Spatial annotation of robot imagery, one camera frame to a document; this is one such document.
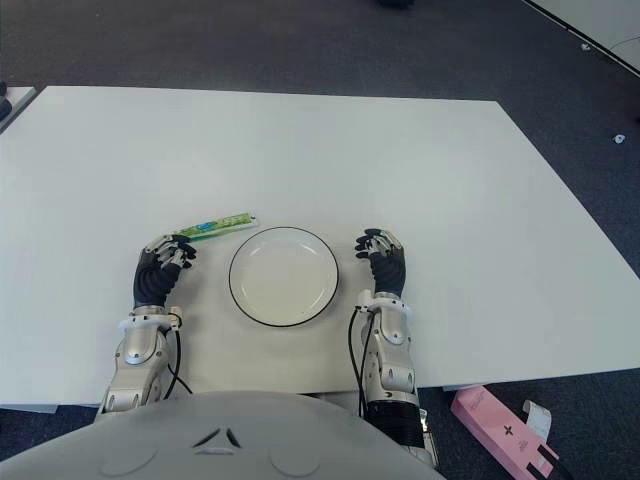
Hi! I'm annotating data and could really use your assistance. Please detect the white side table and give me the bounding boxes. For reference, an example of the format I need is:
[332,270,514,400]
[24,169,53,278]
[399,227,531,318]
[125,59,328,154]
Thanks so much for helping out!
[0,85,37,135]

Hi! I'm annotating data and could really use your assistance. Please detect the pink cardboard box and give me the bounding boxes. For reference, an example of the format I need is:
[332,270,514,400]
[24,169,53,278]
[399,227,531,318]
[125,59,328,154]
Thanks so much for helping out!
[449,385,561,480]

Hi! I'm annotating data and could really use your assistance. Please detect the white neighbouring table with cable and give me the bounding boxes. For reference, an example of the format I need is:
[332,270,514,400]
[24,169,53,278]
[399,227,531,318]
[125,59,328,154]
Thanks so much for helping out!
[522,0,640,79]

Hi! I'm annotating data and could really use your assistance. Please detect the green candy pack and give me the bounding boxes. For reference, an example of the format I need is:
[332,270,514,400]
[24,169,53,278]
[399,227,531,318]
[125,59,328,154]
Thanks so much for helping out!
[172,211,260,244]

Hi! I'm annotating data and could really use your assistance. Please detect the grey robot torso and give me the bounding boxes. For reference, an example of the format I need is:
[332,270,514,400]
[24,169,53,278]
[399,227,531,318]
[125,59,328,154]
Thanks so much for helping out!
[0,391,446,480]

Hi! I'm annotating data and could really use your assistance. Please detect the white plate with black rim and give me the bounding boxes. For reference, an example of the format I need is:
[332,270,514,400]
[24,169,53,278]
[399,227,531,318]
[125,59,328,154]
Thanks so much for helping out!
[228,226,344,330]

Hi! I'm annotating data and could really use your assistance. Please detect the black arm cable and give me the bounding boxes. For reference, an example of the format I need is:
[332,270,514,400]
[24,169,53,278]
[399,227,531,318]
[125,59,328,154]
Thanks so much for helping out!
[167,312,194,396]
[348,307,381,416]

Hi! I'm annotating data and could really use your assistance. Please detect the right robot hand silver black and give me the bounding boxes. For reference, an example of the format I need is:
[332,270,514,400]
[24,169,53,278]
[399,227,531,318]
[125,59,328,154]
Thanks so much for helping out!
[353,228,409,296]

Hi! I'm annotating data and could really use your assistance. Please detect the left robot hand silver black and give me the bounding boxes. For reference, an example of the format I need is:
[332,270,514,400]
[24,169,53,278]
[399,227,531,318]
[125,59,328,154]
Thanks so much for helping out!
[132,232,199,309]

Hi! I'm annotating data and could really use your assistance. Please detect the white paper strip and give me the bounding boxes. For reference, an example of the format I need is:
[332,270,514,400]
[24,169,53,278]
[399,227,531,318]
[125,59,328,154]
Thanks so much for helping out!
[519,399,552,441]

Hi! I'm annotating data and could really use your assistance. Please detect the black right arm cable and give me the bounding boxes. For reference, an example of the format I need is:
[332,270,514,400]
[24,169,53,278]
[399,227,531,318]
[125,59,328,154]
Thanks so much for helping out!
[348,307,381,416]

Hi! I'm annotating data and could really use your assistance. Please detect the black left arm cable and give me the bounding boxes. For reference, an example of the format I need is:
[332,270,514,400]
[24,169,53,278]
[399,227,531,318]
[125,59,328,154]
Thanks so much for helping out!
[167,312,194,396]

